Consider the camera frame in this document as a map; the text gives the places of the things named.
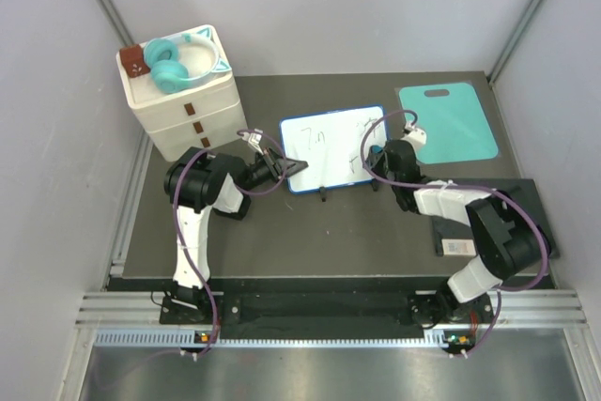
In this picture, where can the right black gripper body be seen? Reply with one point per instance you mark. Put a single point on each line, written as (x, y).
(381, 168)

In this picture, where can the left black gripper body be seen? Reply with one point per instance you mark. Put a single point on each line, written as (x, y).
(265, 171)

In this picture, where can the blue whiteboard eraser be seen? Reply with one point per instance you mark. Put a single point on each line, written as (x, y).
(375, 154)

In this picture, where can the blue-framed whiteboard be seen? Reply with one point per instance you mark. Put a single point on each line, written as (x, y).
(331, 143)

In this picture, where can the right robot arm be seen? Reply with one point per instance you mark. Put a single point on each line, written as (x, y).
(508, 227)

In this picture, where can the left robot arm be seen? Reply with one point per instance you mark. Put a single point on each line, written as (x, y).
(199, 184)

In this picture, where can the teal cutting board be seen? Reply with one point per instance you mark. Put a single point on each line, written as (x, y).
(454, 121)

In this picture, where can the white three-drawer storage box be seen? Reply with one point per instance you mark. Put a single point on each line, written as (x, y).
(206, 116)

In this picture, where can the black rectangular mat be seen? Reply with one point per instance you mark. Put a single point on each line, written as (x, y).
(446, 232)

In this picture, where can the white label card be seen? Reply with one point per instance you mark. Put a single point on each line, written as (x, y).
(458, 247)

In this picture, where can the teal cat-ear headphones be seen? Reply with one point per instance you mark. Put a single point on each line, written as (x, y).
(161, 55)

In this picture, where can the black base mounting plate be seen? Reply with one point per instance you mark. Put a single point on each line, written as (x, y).
(313, 307)

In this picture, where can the brown small cube box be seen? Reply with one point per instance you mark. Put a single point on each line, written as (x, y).
(132, 60)

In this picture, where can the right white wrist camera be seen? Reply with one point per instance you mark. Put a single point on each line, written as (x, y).
(415, 136)

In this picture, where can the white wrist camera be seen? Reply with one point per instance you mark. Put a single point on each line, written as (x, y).
(415, 136)
(253, 139)

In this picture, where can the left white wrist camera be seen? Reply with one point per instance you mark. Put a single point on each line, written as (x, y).
(253, 139)

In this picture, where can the aluminium rail frame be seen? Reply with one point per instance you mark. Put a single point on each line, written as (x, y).
(545, 309)

